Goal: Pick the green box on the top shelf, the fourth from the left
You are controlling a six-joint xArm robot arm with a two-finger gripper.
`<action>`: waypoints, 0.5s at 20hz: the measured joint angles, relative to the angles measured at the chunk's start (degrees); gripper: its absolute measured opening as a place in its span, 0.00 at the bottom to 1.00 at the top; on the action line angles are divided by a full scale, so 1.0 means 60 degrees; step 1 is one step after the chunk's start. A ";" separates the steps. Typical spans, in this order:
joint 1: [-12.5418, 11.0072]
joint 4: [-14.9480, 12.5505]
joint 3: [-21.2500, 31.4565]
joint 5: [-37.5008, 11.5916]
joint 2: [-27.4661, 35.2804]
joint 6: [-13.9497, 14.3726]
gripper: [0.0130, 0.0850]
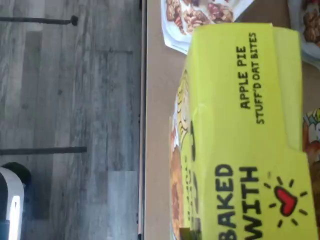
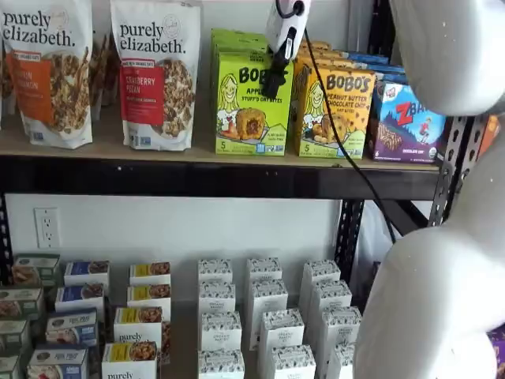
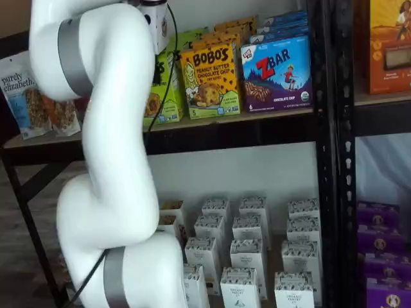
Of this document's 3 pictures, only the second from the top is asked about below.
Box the purple snack box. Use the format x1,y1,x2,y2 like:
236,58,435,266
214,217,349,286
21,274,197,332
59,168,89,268
487,329,505,379

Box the orange snack box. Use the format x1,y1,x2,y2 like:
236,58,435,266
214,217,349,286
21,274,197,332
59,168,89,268
477,114,502,161

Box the orange label granola bag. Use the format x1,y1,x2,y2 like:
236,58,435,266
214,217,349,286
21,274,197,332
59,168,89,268
0,0,95,150

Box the black cable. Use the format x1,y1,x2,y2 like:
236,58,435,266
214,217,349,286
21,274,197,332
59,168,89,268
301,29,398,244

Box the white floral print carton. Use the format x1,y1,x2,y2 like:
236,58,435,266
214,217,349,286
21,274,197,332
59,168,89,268
327,342,357,379
246,257,283,282
258,308,305,352
301,259,342,287
270,344,316,379
196,258,234,284
198,280,237,315
200,310,242,352
309,280,353,313
246,278,289,317
196,349,245,379
317,306,363,348

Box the white granola bag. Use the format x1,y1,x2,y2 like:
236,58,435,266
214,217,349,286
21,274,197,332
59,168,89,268
88,30,122,119

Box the wooden shelf board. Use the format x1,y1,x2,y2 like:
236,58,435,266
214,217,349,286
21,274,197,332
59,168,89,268
0,100,441,173

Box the green Bobo's apple pie box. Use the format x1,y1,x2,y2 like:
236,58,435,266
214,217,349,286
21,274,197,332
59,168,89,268
212,39,273,56
215,51,295,156
210,27,270,43

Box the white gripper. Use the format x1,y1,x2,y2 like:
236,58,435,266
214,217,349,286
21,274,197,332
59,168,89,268
264,0,313,92

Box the blue white oatmeal box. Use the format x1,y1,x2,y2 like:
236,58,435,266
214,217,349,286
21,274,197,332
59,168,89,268
45,307,99,347
26,343,90,379
64,260,110,289
54,283,106,313

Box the blue purple Zbar box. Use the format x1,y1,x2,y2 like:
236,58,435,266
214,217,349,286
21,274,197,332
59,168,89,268
333,49,390,64
372,70,407,84
368,81,447,163
346,61,406,74

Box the red label granola bag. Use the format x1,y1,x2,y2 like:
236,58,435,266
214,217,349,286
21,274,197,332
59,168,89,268
109,0,203,152

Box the green grey oatmeal box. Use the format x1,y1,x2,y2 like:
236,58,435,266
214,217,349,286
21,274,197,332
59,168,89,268
0,319,31,352
0,287,44,321
13,252,60,286
0,355,21,379

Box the white wall outlet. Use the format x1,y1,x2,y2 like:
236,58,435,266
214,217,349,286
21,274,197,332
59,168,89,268
33,207,62,248

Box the yellow white granola box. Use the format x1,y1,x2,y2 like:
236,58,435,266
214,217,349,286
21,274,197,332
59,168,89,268
101,341,159,379
126,283,171,311
114,306,163,344
129,261,171,286

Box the white cartons group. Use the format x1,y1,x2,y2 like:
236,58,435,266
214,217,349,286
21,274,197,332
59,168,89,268
0,252,356,379

